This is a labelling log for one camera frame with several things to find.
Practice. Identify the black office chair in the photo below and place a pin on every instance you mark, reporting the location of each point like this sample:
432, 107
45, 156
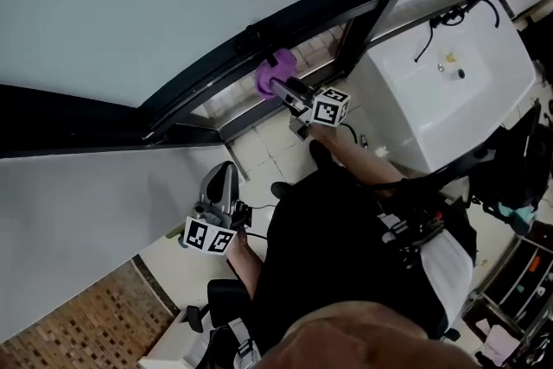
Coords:
224, 298

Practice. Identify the black backpack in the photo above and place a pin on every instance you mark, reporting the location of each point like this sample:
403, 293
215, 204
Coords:
514, 160

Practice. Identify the person's right forearm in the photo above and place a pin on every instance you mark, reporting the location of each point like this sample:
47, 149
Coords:
358, 160

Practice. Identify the person's face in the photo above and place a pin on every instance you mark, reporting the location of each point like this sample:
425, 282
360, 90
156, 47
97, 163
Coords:
358, 337

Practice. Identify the white cabinet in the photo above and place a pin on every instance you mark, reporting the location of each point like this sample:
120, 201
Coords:
186, 345

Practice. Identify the black window frame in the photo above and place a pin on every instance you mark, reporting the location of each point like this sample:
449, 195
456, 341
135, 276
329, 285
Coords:
65, 121

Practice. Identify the person's black clothing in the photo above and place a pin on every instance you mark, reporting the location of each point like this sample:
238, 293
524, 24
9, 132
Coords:
337, 250

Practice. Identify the person's left forearm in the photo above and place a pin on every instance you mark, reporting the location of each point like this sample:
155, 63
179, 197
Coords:
244, 263

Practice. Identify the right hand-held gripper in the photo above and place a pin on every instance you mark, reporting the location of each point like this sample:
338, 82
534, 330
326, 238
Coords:
328, 110

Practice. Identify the metal shelf rack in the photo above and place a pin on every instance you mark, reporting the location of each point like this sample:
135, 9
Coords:
518, 294

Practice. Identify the pink cloth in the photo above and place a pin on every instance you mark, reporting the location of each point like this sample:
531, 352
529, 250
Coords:
499, 337

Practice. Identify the black shoe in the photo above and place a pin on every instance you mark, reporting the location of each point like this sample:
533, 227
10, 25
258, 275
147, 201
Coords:
320, 153
281, 189

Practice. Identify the small yellow item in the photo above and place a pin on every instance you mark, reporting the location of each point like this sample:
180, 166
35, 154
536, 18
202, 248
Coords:
451, 57

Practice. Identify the teal cloth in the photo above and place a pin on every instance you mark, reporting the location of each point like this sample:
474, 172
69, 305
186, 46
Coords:
518, 218

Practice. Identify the purple cleaning cloth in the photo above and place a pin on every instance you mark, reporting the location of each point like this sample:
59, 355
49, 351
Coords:
286, 64

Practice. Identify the black chest harness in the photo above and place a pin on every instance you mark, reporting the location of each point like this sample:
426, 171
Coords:
415, 229

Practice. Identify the white fabric pouch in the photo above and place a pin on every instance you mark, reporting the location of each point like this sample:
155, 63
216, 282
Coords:
449, 285

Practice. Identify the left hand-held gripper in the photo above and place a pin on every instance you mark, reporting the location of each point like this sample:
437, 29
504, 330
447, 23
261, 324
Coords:
205, 235

